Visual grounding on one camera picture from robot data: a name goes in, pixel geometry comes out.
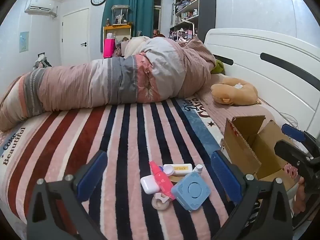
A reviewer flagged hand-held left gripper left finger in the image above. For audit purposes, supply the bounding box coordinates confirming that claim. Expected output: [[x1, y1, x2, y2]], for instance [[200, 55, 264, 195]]
[[26, 151, 108, 240]]

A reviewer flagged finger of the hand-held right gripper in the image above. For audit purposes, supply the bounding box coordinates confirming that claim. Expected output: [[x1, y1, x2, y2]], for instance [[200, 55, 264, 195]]
[[274, 141, 313, 173], [282, 124, 320, 158]]

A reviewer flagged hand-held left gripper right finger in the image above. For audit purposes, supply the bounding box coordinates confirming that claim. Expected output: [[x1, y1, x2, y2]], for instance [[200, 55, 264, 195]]
[[211, 150, 294, 240]]

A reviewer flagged cardboard box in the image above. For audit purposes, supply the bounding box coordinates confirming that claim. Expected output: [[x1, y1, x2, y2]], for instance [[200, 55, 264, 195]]
[[221, 115, 299, 193]]

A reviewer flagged white rectangular cosmetic case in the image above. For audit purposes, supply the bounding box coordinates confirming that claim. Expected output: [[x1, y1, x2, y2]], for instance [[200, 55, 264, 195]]
[[163, 164, 193, 177]]

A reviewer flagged person's right hand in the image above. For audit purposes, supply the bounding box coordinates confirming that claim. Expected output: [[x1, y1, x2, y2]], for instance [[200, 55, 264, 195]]
[[293, 177, 307, 213]]

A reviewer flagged blue square device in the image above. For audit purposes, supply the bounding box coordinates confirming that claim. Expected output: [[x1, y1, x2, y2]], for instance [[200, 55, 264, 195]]
[[171, 172, 211, 212]]

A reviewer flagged striped fleece blanket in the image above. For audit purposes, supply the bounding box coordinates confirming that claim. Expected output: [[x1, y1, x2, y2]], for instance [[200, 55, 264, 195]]
[[0, 97, 240, 240]]

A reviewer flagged white earbuds case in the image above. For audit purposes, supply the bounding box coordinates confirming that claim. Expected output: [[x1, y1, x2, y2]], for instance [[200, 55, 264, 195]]
[[140, 175, 160, 194]]

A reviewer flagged pink spray bottle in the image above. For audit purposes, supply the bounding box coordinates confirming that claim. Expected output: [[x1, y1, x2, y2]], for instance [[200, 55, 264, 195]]
[[149, 161, 177, 200]]

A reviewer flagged pink bed sheet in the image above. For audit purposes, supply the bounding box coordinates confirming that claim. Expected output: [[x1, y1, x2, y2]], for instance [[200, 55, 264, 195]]
[[195, 74, 275, 135]]

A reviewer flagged white tape roll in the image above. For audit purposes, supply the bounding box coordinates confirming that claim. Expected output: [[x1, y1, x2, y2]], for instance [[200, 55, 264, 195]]
[[152, 192, 170, 209]]

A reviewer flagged tan plush toy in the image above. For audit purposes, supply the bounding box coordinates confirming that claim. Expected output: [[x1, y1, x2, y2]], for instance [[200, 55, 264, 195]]
[[211, 77, 259, 105]]

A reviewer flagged white bed headboard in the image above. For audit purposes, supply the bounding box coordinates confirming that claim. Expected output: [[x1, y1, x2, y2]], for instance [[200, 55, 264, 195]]
[[204, 28, 320, 143]]

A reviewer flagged pink grey quilt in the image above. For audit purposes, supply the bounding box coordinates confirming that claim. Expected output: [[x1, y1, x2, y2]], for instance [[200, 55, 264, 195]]
[[0, 35, 217, 132]]

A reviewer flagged green plush toy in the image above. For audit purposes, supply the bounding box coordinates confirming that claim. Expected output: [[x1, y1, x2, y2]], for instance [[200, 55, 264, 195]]
[[211, 59, 225, 75]]

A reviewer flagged pink gift bag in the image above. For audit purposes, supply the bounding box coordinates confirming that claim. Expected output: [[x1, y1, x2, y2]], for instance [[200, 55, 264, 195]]
[[104, 38, 116, 58]]

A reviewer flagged cream pillow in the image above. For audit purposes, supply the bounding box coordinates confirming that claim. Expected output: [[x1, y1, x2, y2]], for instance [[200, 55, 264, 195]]
[[124, 36, 150, 57]]

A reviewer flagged white door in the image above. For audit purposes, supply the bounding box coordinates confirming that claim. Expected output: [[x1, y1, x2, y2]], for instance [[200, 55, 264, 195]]
[[62, 8, 90, 66]]

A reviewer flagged black bookshelf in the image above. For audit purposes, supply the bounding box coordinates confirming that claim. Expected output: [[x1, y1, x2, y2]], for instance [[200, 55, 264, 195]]
[[170, 0, 217, 42]]

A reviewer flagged glass display case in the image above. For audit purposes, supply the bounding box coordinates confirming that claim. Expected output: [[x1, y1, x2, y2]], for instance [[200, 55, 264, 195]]
[[111, 5, 130, 25]]

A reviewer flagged teal curtain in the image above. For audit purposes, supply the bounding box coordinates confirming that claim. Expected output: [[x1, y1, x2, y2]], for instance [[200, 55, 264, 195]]
[[101, 0, 155, 58]]

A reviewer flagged window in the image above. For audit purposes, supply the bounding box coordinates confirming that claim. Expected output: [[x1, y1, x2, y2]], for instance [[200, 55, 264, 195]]
[[153, 0, 163, 32]]

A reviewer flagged white air conditioner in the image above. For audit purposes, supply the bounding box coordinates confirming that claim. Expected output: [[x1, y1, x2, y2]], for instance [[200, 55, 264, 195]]
[[24, 0, 57, 18]]

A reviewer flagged white cable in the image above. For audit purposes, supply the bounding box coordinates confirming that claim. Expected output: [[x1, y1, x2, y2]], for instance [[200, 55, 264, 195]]
[[265, 100, 298, 128]]

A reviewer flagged blue wall poster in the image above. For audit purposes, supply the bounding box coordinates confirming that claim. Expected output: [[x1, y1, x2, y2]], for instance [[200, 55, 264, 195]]
[[19, 31, 29, 53]]

